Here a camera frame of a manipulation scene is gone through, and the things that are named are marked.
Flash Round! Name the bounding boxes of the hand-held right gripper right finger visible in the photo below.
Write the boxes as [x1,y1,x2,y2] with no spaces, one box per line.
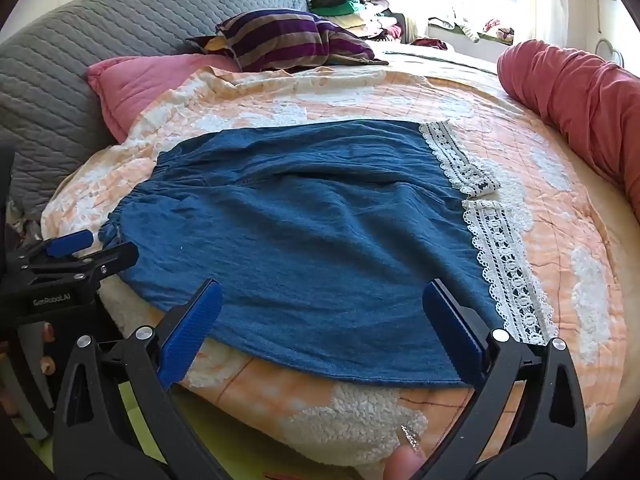
[415,279,589,480]

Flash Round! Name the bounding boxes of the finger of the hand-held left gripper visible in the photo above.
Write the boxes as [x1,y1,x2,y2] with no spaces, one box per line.
[7,229,95,267]
[19,241,140,287]

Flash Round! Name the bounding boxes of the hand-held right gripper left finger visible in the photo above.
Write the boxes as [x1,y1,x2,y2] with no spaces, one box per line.
[51,278,231,480]

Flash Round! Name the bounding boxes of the blue pants with lace trim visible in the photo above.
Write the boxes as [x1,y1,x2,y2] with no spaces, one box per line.
[97,119,558,388]

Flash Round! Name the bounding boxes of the person's left hand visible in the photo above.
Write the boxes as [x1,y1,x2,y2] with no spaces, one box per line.
[39,322,59,376]

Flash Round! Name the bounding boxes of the person's right hand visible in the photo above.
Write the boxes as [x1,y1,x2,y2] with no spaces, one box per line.
[382,424,428,480]

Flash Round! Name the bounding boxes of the person's green jacket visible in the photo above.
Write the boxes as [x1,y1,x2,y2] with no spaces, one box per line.
[10,380,281,480]

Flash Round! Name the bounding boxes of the pink pillow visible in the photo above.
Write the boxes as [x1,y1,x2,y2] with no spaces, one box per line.
[86,54,241,142]

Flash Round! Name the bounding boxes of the grey quilted cushion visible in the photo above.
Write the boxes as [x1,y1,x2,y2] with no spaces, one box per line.
[0,0,311,221]

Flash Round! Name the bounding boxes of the orange floral blanket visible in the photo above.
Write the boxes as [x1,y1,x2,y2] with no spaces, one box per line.
[40,67,628,468]

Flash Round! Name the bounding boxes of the red bolster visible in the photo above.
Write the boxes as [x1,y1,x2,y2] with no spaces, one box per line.
[496,39,640,201]

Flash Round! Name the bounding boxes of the white bed sheet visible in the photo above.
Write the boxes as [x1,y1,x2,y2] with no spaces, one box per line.
[375,41,501,77]

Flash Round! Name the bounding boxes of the purple striped pillow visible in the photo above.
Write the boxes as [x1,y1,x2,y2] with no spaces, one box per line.
[185,10,390,72]

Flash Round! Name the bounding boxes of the clothes on windowsill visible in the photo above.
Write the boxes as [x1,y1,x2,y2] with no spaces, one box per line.
[427,10,516,47]

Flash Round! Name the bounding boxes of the pile of folded clothes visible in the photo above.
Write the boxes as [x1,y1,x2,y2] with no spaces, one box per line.
[309,0,417,41]

